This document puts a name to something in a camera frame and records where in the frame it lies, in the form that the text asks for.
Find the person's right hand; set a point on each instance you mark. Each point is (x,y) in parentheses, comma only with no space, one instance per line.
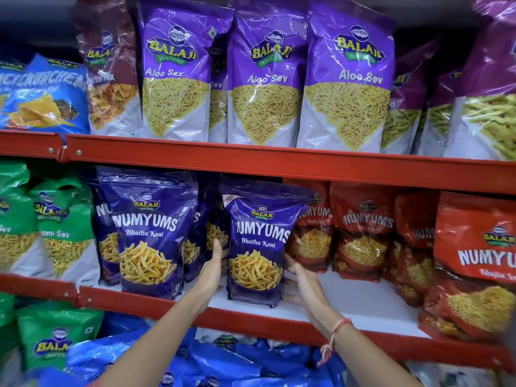
(308,290)

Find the person's right thumb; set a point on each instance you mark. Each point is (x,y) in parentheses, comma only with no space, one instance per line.
(291,264)

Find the green snack packet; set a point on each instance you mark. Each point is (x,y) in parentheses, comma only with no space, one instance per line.
(6,326)
(54,338)
(66,233)
(16,221)

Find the maroon mixed snack packet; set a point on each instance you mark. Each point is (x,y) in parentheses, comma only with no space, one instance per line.
(109,68)

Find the purple snack packet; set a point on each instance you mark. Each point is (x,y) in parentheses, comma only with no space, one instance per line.
(177,76)
(346,84)
(264,88)
(218,104)

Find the person's left forearm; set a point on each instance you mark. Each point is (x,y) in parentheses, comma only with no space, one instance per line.
(157,346)

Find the red snack pouch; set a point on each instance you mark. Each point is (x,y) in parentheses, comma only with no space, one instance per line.
(471,274)
(312,241)
(413,253)
(363,237)

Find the pale clear snack packet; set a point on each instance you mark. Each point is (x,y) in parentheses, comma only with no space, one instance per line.
(451,375)

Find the blue chips packet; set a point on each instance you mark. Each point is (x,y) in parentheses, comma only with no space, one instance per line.
(44,100)

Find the pile of bright blue packets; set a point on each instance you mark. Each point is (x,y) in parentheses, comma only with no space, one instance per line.
(225,364)

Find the magenta snack packet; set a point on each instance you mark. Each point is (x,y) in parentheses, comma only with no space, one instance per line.
(487,96)
(439,116)
(405,108)

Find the person's left thumb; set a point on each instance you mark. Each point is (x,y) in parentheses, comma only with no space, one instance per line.
(217,253)

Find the red metal shelf rail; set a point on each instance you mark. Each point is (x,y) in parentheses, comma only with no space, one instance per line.
(306,163)
(36,286)
(28,144)
(250,322)

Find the person's right forearm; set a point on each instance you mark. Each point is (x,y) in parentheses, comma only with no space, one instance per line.
(371,358)

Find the person's left hand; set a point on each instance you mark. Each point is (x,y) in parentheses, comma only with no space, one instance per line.
(207,280)

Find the dark blue snack pouch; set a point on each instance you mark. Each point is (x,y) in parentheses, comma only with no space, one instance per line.
(262,241)
(195,245)
(151,233)
(216,231)
(107,245)

